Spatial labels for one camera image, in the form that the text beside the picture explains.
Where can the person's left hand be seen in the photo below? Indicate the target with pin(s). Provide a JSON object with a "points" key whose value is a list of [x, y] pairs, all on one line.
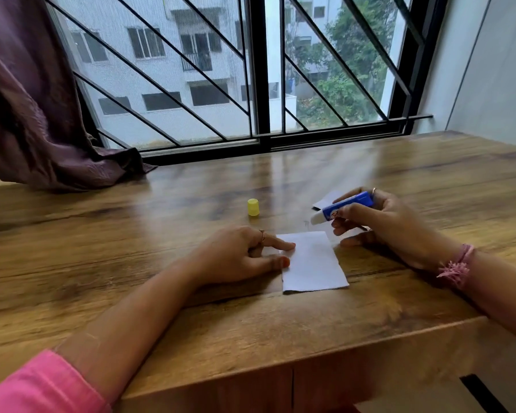
{"points": [[228, 253]]}

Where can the person's right hand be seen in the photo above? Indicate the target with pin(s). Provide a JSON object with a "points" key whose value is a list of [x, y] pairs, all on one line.
{"points": [[402, 234]]}

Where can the person's right thumb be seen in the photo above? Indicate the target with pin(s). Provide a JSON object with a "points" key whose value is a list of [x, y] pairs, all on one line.
{"points": [[356, 239]]}

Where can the person's left thumb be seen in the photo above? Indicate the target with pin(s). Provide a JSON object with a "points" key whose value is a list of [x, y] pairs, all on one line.
{"points": [[275, 263]]}

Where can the blue and white glue stick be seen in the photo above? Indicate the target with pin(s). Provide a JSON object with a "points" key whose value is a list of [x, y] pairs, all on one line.
{"points": [[348, 205]]}

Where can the white paper sheet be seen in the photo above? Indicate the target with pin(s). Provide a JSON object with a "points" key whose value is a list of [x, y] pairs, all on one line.
{"points": [[314, 264]]}

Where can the person's right forearm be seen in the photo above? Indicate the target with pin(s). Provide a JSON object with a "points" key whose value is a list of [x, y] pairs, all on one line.
{"points": [[499, 292]]}

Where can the person's left forearm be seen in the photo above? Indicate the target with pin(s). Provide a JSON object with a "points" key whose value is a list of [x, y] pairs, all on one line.
{"points": [[129, 326]]}

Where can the small white paper piece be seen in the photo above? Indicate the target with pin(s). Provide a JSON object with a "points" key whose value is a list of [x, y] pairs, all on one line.
{"points": [[324, 201]]}

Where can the yellow glue stick cap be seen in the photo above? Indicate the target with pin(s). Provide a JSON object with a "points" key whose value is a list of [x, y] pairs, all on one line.
{"points": [[253, 207]]}

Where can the pink thread wristband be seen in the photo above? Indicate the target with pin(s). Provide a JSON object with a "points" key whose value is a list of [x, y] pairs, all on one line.
{"points": [[458, 265]]}

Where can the green trees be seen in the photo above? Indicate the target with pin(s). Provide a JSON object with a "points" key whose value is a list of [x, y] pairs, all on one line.
{"points": [[348, 64]]}

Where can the black metal window grille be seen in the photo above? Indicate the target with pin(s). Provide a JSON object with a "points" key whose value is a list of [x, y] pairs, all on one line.
{"points": [[198, 92]]}

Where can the black table leg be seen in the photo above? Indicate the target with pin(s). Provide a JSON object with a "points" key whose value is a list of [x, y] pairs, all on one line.
{"points": [[480, 394]]}

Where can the white apartment building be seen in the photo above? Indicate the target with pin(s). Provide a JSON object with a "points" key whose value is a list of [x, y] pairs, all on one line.
{"points": [[163, 60]]}

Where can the pink sleeve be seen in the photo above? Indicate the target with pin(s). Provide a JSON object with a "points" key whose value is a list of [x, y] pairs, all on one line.
{"points": [[43, 387]]}

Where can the purple curtain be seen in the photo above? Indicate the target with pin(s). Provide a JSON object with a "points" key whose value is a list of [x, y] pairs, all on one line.
{"points": [[30, 107]]}

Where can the black window frame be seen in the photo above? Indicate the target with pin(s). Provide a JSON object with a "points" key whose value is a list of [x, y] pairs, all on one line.
{"points": [[260, 64]]}

